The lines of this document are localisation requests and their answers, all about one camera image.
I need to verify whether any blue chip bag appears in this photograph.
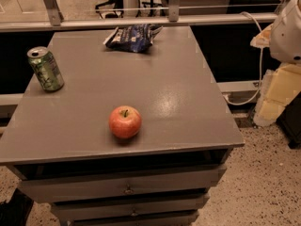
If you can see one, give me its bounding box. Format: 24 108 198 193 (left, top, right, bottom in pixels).
103 24 163 53

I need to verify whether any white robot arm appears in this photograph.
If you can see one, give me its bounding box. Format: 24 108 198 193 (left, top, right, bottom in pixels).
250 0 301 64

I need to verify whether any red apple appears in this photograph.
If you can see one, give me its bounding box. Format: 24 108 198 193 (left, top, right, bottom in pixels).
108 105 142 138

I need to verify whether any grey drawer cabinet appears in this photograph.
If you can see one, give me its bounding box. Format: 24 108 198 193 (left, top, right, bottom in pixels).
0 27 244 226

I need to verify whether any black office chair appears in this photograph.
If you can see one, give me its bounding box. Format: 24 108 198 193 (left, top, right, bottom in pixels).
95 0 123 19

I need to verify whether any green soda can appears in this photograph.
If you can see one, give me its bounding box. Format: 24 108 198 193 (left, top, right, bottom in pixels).
27 46 64 92

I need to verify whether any yellow foam block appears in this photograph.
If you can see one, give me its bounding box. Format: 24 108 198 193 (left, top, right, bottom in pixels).
253 63 301 126

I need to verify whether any black object bottom left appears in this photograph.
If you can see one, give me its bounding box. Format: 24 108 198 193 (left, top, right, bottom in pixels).
0 189 34 226

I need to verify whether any white cable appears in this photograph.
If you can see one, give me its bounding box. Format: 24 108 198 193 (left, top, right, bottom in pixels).
223 11 264 106

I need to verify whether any metal railing frame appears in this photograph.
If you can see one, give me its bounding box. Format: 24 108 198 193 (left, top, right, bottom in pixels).
0 0 277 32

